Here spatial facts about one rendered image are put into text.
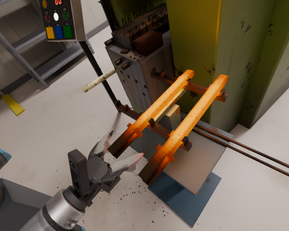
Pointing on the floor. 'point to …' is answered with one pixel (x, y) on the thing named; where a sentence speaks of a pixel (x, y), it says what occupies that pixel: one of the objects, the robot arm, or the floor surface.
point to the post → (97, 69)
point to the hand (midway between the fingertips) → (125, 139)
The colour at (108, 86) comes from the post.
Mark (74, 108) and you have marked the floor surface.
